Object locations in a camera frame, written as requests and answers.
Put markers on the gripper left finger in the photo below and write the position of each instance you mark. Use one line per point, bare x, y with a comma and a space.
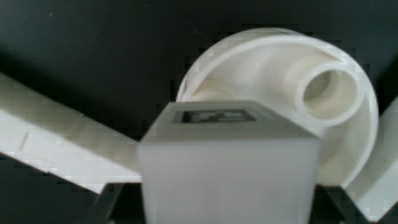
117, 208

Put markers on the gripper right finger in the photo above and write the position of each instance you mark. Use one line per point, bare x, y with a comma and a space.
336, 209

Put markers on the white stool leg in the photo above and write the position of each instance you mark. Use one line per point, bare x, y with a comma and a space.
229, 160

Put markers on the white round stool seat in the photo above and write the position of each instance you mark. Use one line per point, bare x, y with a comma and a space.
282, 69

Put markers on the white U-shaped wall fence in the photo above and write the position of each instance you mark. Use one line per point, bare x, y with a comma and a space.
67, 146

